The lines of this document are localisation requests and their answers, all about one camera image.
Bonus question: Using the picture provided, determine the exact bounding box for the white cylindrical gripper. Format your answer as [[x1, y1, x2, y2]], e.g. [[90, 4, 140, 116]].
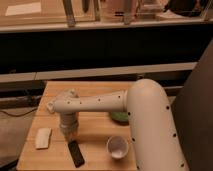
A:
[[59, 113, 79, 138]]

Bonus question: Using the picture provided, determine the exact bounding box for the black rectangular eraser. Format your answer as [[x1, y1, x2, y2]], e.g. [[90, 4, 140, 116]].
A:
[[68, 141, 85, 168]]

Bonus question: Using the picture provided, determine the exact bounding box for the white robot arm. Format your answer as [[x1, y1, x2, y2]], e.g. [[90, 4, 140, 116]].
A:
[[46, 79, 190, 171]]

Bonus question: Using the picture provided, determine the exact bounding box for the white folded cloth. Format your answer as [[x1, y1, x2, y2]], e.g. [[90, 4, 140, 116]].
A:
[[35, 128, 52, 149]]

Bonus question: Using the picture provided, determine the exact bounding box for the green bowl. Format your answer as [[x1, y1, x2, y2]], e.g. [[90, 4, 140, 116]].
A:
[[110, 112, 128, 123]]

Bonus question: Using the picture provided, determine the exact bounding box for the white paper cup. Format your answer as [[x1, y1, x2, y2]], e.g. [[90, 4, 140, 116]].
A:
[[106, 136, 129, 160]]

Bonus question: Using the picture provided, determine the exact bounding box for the white paper sheet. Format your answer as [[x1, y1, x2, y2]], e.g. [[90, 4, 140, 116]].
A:
[[5, 2, 41, 16]]

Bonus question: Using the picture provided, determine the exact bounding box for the black cable on floor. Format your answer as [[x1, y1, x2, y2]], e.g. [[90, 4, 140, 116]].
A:
[[0, 105, 38, 118]]

